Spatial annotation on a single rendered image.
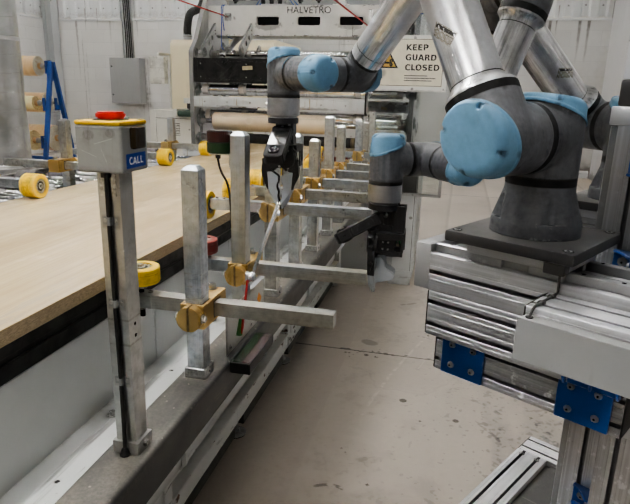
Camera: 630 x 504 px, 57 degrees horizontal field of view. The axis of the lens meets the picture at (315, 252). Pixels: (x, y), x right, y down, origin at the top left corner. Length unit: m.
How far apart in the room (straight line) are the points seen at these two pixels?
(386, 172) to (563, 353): 0.56
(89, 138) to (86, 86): 11.45
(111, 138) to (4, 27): 4.54
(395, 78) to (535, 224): 2.85
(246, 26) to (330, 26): 0.60
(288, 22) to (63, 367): 3.40
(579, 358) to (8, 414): 0.89
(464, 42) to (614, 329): 0.47
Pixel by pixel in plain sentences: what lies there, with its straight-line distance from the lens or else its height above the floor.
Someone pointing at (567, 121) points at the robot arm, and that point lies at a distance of 1.01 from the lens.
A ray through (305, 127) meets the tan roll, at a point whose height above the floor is 1.03.
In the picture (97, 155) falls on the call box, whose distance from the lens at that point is 0.84.
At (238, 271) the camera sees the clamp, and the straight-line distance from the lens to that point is 1.35.
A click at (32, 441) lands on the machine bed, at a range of 1.16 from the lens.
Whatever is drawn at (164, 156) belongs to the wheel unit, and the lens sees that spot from 2.85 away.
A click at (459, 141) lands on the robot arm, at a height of 1.20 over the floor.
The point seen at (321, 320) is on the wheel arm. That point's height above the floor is 0.84.
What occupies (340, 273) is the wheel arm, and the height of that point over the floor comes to 0.86.
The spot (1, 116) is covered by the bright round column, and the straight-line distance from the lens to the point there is 5.30.
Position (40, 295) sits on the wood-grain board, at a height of 0.90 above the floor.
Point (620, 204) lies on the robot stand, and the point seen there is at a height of 1.08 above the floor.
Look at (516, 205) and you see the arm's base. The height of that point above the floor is 1.09.
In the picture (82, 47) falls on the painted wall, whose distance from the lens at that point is 12.32.
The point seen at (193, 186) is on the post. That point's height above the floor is 1.09.
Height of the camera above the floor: 1.27
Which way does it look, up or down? 16 degrees down
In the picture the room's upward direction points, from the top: 2 degrees clockwise
